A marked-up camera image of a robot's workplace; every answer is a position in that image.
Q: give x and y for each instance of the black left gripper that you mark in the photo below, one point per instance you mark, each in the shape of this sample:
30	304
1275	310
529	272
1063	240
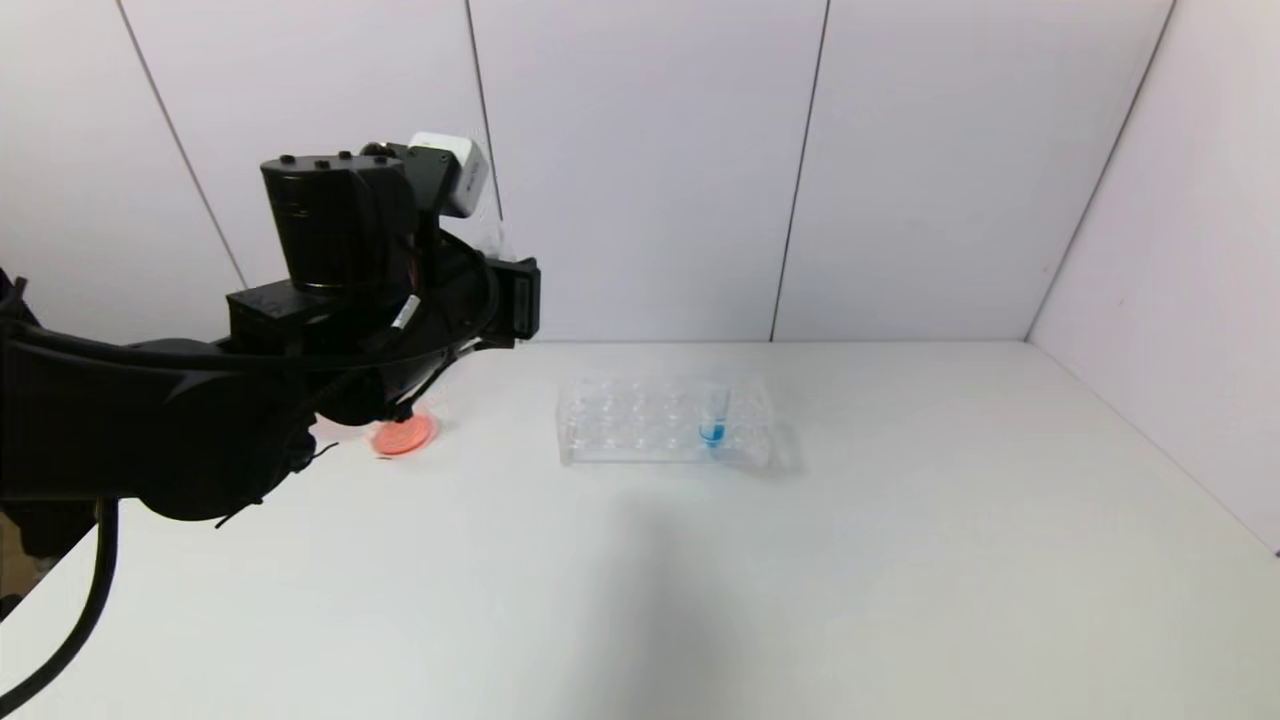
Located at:
523	299

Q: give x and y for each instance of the test tube with yellow pigment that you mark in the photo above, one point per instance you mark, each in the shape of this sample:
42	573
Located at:
495	238

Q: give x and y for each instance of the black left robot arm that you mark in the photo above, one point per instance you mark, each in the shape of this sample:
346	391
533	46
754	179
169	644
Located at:
200	400

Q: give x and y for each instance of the clear glass beaker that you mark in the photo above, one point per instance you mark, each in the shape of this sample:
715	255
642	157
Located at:
405	435

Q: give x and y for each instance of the clear acrylic test tube rack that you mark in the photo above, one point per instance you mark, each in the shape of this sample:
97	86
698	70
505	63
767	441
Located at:
640	430

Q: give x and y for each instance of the test tube with blue pigment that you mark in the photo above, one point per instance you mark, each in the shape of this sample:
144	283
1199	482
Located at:
712	432

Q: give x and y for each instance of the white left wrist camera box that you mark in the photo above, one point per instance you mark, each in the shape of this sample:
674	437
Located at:
455	172

